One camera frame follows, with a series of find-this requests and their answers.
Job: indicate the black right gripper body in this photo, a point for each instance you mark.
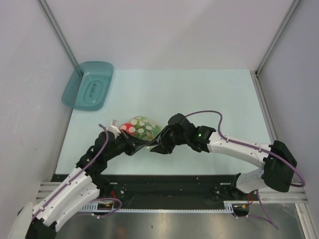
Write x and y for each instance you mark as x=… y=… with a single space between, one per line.
x=172 y=139

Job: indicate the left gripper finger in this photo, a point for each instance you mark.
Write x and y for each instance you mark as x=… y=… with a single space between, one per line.
x=134 y=141
x=135 y=150

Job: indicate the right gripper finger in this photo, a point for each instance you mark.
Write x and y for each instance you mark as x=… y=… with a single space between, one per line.
x=162 y=138
x=161 y=150

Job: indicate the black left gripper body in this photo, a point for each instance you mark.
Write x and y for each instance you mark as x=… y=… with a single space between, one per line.
x=121 y=145

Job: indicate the red fake tomato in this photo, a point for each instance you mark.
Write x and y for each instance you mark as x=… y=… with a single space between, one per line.
x=129 y=128

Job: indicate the clear polka dot zip bag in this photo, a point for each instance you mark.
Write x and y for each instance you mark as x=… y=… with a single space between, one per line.
x=142 y=128

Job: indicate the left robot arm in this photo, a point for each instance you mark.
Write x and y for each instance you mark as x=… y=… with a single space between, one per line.
x=84 y=184

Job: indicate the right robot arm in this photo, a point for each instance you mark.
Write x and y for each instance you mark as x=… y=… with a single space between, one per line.
x=275 y=163

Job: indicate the teal plastic bin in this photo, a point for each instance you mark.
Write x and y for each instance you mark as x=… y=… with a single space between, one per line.
x=88 y=86

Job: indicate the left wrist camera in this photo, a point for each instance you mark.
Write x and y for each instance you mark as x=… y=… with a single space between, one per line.
x=113 y=128

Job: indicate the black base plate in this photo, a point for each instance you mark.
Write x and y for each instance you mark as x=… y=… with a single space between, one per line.
x=181 y=192

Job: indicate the white cable duct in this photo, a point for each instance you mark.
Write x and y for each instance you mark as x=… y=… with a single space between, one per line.
x=93 y=208

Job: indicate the front aluminium rail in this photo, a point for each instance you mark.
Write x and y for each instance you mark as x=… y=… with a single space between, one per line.
x=267 y=195

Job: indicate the left aluminium corner post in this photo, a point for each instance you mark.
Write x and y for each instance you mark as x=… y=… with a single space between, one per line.
x=49 y=15

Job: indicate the aluminium corner post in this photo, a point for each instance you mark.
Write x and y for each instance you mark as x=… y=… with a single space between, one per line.
x=278 y=35
x=49 y=15

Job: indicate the right aluminium corner post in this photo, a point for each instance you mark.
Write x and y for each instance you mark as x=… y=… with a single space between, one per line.
x=278 y=35

